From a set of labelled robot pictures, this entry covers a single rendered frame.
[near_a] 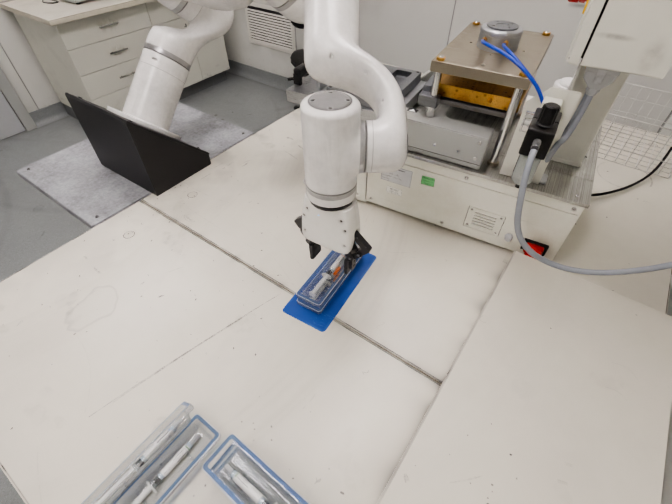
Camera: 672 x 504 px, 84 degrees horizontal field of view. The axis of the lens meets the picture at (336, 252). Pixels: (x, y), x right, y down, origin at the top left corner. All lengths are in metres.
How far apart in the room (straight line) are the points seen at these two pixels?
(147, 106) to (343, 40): 0.67
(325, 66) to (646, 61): 0.46
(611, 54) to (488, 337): 0.47
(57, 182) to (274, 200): 0.62
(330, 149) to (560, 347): 0.51
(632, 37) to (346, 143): 0.43
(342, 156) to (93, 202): 0.79
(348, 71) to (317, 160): 0.15
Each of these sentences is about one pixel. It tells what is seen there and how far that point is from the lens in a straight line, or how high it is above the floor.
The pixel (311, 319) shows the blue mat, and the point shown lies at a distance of 0.75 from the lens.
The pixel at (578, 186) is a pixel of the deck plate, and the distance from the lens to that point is 0.88.
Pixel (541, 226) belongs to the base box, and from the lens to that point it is 0.88.
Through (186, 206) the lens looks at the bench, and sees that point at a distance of 1.05.
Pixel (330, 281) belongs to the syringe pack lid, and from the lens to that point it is 0.75.
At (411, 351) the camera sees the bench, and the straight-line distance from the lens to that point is 0.72.
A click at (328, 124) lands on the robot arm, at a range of 0.52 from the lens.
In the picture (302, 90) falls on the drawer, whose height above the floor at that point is 0.97.
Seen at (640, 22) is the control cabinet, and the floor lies 1.22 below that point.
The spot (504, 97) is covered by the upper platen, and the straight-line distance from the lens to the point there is 0.84.
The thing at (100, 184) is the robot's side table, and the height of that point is 0.75.
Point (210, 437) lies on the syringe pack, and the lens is 0.66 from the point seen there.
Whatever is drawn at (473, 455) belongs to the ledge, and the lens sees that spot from 0.63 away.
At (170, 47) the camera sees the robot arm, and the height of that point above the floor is 1.03.
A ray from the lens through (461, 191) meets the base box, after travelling 0.87.
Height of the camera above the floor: 1.37
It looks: 46 degrees down
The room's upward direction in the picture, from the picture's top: straight up
